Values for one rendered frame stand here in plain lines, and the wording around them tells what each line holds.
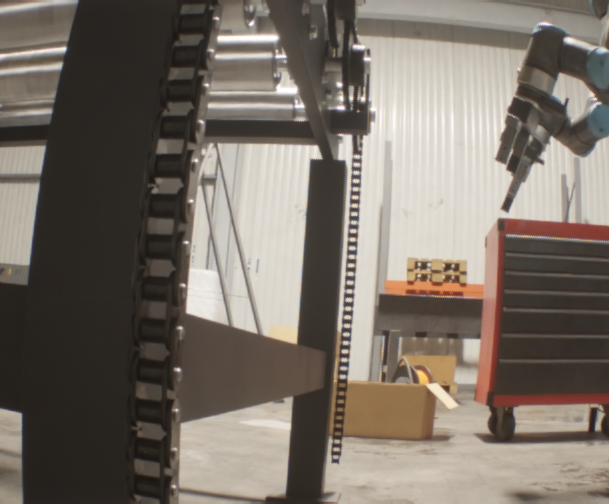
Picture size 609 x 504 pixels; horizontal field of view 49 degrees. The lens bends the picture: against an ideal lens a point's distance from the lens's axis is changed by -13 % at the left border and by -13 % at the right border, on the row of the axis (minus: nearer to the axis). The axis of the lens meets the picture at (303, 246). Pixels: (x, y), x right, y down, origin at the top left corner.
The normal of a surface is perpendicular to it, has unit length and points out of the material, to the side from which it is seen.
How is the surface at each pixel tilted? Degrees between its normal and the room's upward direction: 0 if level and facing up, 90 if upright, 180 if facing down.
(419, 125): 90
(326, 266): 90
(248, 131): 90
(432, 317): 90
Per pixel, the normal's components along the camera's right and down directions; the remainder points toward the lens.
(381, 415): -0.32, -0.17
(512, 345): -0.11, -0.16
